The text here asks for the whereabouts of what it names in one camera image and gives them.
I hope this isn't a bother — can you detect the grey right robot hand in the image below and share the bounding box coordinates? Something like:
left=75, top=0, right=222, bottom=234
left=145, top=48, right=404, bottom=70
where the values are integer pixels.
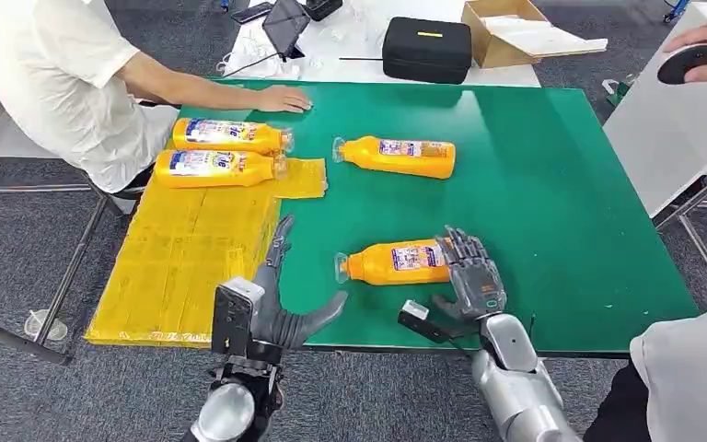
left=431, top=226, right=508, bottom=324

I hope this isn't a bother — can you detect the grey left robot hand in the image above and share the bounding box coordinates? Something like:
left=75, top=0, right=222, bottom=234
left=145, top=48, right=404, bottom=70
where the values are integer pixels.
left=252, top=215, right=350, bottom=352

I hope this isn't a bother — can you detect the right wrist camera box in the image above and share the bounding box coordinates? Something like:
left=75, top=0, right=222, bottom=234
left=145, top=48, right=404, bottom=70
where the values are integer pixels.
left=397, top=299, right=470, bottom=344

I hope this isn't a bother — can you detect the black phone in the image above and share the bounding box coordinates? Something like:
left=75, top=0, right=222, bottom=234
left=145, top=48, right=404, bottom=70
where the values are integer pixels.
left=230, top=1, right=275, bottom=24

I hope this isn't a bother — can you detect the metal table frame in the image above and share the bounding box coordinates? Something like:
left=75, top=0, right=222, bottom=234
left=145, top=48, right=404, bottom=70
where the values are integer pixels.
left=655, top=158, right=707, bottom=304
left=0, top=181, right=110, bottom=366

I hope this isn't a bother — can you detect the white foam board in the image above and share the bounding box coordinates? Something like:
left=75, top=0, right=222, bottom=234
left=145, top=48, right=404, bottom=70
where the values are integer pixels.
left=481, top=14, right=609, bottom=60

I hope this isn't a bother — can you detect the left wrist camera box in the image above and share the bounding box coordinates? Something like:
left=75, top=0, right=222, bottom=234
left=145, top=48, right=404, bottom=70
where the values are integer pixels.
left=212, top=277, right=266, bottom=358

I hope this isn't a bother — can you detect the black device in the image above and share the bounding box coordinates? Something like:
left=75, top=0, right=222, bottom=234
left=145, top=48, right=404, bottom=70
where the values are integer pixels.
left=303, top=0, right=344, bottom=21

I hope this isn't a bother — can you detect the orange drink bottle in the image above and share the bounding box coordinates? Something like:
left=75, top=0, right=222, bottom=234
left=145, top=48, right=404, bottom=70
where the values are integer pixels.
left=331, top=135, right=458, bottom=180
left=171, top=117, right=296, bottom=156
left=333, top=238, right=456, bottom=286
left=154, top=149, right=288, bottom=189

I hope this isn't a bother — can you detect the blue object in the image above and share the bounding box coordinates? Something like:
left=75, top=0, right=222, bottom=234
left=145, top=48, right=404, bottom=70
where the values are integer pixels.
left=663, top=0, right=693, bottom=24

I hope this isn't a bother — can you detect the clear round foot pad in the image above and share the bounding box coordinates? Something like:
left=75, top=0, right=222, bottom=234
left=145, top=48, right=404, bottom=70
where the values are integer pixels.
left=24, top=308, right=69, bottom=342

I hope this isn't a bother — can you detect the white table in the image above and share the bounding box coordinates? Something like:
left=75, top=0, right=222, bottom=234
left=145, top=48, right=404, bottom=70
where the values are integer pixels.
left=602, top=3, right=707, bottom=219

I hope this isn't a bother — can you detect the black round disc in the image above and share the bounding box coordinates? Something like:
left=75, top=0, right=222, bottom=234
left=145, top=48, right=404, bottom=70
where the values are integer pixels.
left=656, top=43, right=707, bottom=86

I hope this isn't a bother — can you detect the cardboard box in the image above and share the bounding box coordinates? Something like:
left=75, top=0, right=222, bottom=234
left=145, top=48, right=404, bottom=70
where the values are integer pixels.
left=461, top=0, right=551, bottom=69

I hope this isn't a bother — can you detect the green and white object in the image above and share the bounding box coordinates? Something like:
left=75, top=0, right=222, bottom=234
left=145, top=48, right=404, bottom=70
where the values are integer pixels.
left=601, top=77, right=632, bottom=111

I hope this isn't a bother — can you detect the yellow sheet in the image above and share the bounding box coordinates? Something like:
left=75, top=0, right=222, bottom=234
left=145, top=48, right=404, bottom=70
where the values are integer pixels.
left=84, top=138, right=329, bottom=349

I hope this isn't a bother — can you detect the black tablet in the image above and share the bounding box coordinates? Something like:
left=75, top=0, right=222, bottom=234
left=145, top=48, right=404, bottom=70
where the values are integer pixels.
left=261, top=0, right=312, bottom=61

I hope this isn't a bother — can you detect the person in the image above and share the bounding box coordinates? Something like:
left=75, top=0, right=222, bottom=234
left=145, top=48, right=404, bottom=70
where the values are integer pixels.
left=582, top=298, right=707, bottom=442
left=0, top=0, right=314, bottom=195

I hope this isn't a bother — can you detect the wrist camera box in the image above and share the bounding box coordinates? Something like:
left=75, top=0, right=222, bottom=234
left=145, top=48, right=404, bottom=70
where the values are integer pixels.
left=397, top=299, right=470, bottom=344
left=212, top=277, right=266, bottom=358

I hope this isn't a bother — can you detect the black zip case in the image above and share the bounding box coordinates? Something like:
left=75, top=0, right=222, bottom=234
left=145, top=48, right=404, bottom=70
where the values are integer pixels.
left=382, top=16, right=473, bottom=86

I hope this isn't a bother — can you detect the green table mat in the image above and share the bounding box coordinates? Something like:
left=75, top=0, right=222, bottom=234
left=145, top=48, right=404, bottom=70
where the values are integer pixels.
left=176, top=79, right=701, bottom=356

